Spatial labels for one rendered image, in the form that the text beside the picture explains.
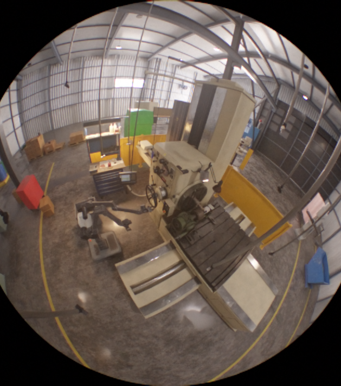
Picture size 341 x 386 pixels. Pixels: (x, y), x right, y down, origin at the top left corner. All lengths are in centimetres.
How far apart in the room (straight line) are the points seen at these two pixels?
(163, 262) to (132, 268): 49
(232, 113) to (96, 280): 361
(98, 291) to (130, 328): 96
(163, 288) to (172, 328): 119
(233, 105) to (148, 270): 256
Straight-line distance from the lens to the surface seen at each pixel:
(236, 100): 177
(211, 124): 192
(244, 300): 279
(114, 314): 281
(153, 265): 199
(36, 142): 836
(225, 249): 213
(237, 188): 383
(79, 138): 779
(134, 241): 286
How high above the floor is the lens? 266
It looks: 44 degrees down
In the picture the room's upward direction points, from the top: 14 degrees clockwise
